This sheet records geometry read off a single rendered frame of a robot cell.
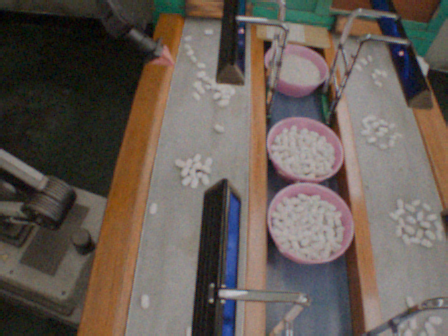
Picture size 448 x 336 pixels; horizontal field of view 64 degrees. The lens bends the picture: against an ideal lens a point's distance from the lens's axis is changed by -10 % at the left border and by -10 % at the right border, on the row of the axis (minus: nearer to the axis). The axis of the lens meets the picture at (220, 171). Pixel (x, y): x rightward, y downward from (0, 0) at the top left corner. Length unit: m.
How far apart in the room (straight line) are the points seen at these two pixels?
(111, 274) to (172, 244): 0.19
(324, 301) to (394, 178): 0.51
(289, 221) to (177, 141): 0.45
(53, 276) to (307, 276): 0.85
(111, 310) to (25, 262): 0.54
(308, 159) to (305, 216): 0.23
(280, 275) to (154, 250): 0.38
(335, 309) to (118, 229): 0.67
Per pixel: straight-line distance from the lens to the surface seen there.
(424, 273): 1.29
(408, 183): 1.44
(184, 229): 1.14
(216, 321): 0.67
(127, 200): 1.17
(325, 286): 1.21
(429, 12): 2.02
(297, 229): 1.19
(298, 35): 1.80
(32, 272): 1.47
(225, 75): 1.06
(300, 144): 1.37
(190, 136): 1.34
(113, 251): 1.10
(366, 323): 1.12
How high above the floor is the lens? 1.76
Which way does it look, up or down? 55 degrees down
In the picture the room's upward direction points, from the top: 7 degrees clockwise
